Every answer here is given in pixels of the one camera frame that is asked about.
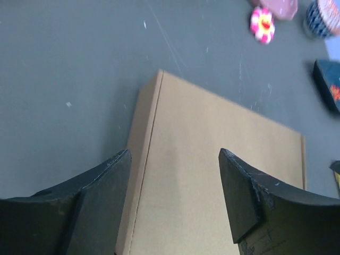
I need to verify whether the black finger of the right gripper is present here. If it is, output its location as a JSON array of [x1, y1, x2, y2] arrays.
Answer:
[[329, 160, 340, 190]]

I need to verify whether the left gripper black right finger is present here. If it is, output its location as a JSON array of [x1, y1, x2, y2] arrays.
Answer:
[[218, 148, 339, 254]]

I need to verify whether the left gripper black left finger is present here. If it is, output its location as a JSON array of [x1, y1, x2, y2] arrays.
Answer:
[[1, 150, 131, 254]]

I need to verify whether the brown cardboard box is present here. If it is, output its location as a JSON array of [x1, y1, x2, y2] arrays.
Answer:
[[116, 70, 306, 254]]

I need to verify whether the small orange toy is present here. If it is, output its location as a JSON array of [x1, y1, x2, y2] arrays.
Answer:
[[329, 84, 340, 102]]

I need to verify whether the dark blue leaf dish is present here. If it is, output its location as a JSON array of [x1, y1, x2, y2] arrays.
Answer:
[[312, 59, 339, 115]]

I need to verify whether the red patterned bowl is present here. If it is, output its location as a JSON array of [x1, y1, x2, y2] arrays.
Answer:
[[304, 0, 339, 39]]

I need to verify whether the pink smiling flower toy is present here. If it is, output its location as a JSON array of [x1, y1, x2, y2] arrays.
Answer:
[[250, 6, 275, 44]]

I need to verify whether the pink dotted plate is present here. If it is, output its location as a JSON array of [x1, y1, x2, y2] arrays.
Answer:
[[251, 0, 298, 21]]

